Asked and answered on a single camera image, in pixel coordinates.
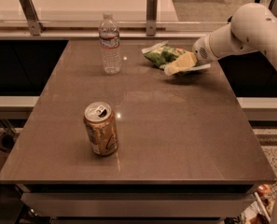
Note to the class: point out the clear plastic water bottle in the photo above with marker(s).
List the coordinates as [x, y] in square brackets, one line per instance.
[110, 44]

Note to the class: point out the right metal glass bracket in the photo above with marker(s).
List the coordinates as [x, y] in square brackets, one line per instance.
[151, 17]

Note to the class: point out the grey table drawer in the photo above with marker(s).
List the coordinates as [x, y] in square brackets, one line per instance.
[137, 205]

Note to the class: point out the metal glass bracket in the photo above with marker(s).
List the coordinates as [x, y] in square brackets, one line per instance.
[34, 24]
[151, 17]

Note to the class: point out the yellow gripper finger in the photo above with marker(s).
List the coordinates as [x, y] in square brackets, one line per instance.
[181, 64]

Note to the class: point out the left metal glass bracket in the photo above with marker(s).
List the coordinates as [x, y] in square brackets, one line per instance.
[34, 24]

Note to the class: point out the wire basket with snacks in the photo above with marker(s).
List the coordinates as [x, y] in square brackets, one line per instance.
[260, 210]

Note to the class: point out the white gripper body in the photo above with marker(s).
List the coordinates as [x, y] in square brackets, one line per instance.
[202, 52]

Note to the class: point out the orange soda can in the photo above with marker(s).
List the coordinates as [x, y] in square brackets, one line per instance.
[100, 122]

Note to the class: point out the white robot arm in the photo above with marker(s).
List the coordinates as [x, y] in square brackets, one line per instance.
[252, 28]

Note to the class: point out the green jalapeno chip bag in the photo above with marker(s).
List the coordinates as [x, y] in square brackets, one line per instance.
[162, 54]

